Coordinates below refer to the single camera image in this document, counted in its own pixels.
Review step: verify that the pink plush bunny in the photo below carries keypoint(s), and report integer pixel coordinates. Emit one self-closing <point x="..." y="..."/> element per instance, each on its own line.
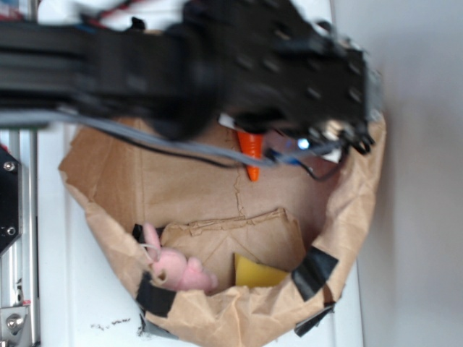
<point x="172" y="269"/>

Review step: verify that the yellow sponge wedge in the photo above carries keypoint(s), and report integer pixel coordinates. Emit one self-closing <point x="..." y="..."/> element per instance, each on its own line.
<point x="253" y="275"/>

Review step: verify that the orange toy carrot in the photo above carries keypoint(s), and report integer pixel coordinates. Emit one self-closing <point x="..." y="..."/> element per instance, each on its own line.
<point x="251" y="145"/>

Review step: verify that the brown paper bag tray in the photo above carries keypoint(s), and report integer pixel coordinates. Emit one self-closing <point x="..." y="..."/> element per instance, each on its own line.
<point x="308" y="214"/>

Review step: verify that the aluminium frame rail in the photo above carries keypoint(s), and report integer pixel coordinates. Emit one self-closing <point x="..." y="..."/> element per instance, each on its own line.
<point x="20" y="313"/>

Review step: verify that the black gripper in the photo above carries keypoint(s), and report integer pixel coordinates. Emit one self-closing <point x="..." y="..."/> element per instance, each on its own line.
<point x="274" y="70"/>

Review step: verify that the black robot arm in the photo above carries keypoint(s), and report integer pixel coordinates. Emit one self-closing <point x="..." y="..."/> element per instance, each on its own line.
<point x="88" y="73"/>

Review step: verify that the black metal bracket plate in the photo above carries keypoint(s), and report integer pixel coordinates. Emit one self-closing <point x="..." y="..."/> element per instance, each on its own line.
<point x="10" y="200"/>

